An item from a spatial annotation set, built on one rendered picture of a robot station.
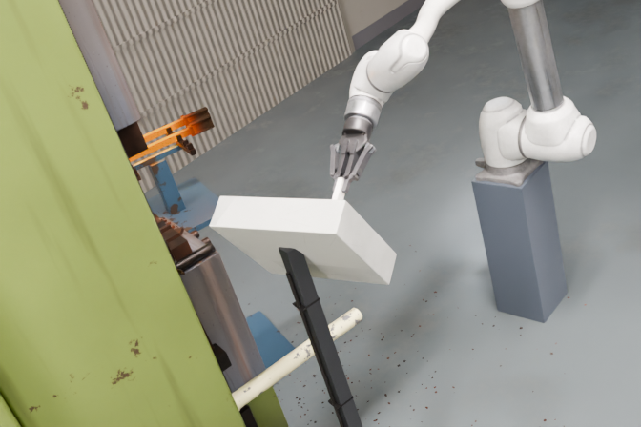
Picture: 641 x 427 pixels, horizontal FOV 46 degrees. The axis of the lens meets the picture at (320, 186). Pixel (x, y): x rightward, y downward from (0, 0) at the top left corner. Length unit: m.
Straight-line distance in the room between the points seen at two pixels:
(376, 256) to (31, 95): 0.80
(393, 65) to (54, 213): 0.85
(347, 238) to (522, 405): 1.29
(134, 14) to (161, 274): 3.34
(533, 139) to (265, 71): 3.35
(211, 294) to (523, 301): 1.30
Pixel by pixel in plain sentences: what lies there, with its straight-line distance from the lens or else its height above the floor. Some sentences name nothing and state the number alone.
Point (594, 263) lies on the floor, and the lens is 3.27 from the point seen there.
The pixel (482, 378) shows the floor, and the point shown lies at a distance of 2.82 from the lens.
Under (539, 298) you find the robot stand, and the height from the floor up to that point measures 0.12.
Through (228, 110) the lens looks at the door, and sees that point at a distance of 5.39.
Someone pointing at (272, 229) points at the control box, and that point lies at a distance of 1.63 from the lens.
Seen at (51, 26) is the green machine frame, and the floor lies 1.70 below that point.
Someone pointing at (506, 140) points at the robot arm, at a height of 0.77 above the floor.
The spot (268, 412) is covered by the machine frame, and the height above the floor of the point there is 0.33.
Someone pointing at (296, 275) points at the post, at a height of 1.01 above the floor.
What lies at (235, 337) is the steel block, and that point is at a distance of 2.26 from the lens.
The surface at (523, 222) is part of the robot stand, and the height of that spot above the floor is 0.46.
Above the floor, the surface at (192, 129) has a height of 1.02.
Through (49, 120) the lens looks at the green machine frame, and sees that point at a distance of 1.56.
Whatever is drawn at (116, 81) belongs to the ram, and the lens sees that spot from 1.88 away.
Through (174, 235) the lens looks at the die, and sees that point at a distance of 2.14.
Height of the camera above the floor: 1.95
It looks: 27 degrees down
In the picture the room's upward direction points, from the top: 17 degrees counter-clockwise
